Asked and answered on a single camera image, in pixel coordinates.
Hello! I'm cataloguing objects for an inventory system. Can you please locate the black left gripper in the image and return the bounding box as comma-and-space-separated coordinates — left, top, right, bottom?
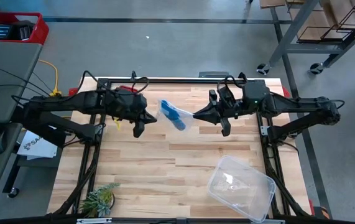
111, 89, 159, 139

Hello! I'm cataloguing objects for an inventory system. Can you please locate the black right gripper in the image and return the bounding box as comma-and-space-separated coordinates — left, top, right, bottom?
192, 90, 244, 138

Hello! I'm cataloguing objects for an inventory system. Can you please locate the clear plastic bag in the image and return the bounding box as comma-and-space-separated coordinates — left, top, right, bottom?
156, 99, 195, 133

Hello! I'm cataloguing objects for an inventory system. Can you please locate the blue elastic bandage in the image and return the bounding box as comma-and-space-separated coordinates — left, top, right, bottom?
160, 100, 187, 131

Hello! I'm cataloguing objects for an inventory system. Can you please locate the small red box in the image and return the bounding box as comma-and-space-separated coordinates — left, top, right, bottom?
119, 85, 139, 93

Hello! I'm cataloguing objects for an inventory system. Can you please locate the clear plastic container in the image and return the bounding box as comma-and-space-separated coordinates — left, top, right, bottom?
207, 154, 277, 223

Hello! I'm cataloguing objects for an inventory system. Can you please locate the black desk stand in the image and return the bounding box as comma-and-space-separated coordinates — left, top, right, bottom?
10, 108, 68, 149

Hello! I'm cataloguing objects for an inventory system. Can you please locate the green succulent plant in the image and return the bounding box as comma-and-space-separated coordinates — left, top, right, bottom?
78, 182, 121, 219

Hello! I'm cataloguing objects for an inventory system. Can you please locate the white printed paper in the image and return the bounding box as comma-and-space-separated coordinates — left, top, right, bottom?
16, 121, 59, 161

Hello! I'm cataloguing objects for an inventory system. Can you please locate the grey metal cart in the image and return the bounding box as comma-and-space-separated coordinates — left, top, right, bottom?
256, 0, 355, 76

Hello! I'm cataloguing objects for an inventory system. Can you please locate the large red crate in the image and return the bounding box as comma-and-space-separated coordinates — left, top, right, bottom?
0, 12, 50, 46

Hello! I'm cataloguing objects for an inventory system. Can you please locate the brown cardboard box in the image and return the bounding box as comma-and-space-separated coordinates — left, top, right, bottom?
259, 0, 355, 42

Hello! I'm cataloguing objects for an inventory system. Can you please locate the grey desk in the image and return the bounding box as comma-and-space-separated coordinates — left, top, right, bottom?
0, 41, 44, 205

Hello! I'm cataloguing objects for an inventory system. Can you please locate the orange black striped block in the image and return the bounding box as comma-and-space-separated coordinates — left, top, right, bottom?
313, 205, 331, 220

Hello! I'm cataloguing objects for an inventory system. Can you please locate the black desk leg with caster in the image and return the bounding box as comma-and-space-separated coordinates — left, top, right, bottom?
2, 155, 21, 199

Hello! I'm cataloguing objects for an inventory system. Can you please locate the plain black box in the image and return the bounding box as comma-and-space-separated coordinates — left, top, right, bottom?
10, 20, 36, 42

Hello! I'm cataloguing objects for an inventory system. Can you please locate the black box with blue stripes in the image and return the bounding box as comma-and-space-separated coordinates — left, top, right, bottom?
0, 24, 14, 41

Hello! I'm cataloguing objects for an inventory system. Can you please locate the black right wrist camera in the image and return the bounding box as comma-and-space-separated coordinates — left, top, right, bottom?
218, 86, 237, 105

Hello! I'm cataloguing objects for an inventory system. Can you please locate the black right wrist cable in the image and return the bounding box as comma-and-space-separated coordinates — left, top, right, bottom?
216, 72, 250, 95

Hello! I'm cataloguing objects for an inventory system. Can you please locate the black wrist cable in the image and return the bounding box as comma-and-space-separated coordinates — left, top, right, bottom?
80, 69, 150, 95
216, 72, 250, 95

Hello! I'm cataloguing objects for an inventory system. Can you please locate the grey bracket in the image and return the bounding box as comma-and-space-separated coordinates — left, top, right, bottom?
198, 71, 229, 79

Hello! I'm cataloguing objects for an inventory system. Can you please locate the black aluminium table frame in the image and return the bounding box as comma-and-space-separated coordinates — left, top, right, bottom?
52, 70, 313, 219

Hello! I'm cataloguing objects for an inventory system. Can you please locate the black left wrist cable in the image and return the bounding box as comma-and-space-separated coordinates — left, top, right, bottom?
80, 69, 150, 95

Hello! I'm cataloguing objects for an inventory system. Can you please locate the yellow power cable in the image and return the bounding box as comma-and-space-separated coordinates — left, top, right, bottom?
37, 58, 64, 98

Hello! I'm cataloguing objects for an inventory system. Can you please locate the silver metal bracket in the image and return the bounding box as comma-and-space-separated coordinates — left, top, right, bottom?
251, 218, 285, 224
76, 217, 113, 224

